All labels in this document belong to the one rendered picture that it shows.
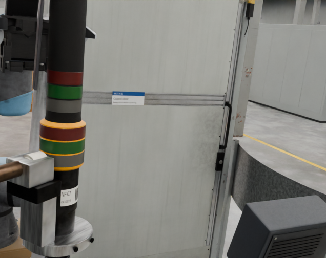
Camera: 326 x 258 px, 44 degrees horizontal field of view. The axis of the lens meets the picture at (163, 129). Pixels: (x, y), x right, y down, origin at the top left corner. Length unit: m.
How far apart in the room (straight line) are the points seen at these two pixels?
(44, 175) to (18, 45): 0.30
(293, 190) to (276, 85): 9.02
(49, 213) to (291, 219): 0.80
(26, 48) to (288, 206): 0.80
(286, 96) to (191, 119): 8.50
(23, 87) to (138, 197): 1.86
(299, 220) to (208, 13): 1.69
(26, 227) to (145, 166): 2.14
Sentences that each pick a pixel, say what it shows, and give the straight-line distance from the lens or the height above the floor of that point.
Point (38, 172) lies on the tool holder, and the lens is 0.37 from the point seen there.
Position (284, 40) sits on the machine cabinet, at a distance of 11.22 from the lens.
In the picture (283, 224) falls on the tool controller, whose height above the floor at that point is 1.23.
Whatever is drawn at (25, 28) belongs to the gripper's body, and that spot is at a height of 1.65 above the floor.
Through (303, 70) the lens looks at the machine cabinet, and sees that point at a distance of 10.62.
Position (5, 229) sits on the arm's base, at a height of 1.09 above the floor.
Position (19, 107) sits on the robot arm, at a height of 1.50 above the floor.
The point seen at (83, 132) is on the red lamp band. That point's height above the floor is 1.56.
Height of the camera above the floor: 1.66
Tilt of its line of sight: 13 degrees down
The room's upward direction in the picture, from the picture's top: 6 degrees clockwise
